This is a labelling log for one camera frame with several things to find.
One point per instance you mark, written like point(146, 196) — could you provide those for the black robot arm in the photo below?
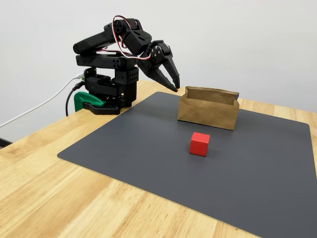
point(99, 60)

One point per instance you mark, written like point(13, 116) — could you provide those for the black controller board mount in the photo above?
point(89, 73)

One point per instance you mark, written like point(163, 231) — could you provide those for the red cube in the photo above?
point(199, 145)

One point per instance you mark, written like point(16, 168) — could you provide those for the grey mat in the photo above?
point(173, 168)

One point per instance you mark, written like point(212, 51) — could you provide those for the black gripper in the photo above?
point(154, 65)

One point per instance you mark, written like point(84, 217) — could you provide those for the green table clamp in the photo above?
point(81, 99)

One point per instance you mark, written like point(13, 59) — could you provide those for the brown paper bag tray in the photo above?
point(208, 114)

